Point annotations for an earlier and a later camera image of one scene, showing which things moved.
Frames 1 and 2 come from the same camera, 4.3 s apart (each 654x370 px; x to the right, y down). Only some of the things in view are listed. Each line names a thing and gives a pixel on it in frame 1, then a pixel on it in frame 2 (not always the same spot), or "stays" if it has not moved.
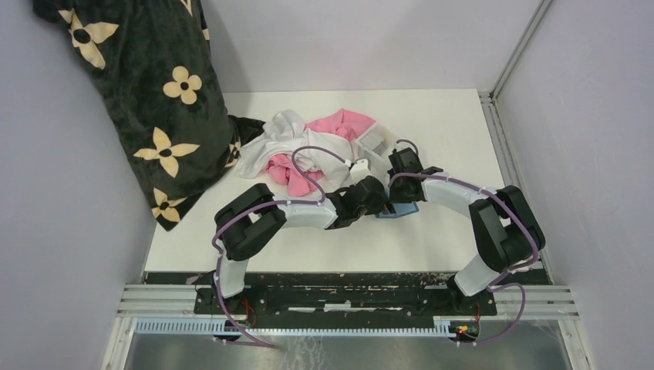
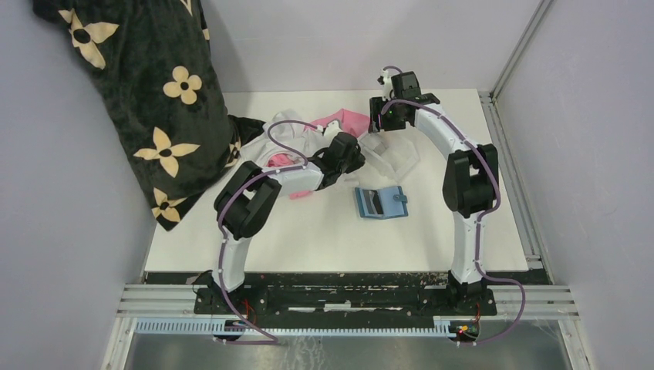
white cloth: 286,135 stays
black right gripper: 396,197 → 375,103
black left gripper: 379,206 → 358,161
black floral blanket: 151,62 stays
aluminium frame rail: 546,303 stays
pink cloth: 300,183 stays
